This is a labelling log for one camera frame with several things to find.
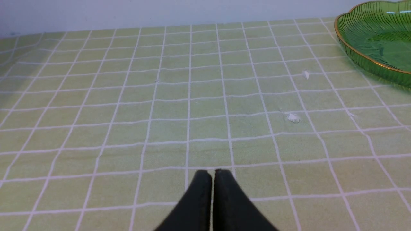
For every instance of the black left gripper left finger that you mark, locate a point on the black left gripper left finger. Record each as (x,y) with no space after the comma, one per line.
(192,212)

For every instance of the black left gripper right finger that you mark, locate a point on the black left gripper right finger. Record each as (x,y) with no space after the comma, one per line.
(232,209)

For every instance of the green checkered tablecloth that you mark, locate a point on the green checkered tablecloth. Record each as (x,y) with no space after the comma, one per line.
(103,130)

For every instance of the small white crumb scrap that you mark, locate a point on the small white crumb scrap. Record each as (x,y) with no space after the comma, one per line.
(306,74)

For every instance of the green glass plate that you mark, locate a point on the green glass plate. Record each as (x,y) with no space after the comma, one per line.
(376,36)

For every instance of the small white paper scrap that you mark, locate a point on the small white paper scrap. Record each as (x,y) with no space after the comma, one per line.
(293,118)

